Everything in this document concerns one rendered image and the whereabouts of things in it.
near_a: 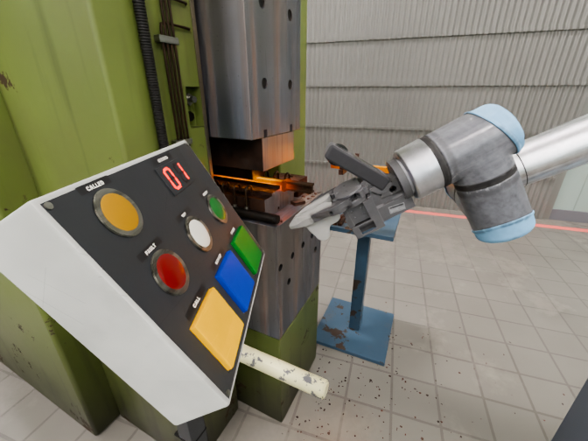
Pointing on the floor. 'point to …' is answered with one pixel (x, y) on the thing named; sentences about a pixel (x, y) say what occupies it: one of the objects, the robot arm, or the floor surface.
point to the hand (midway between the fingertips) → (294, 220)
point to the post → (192, 430)
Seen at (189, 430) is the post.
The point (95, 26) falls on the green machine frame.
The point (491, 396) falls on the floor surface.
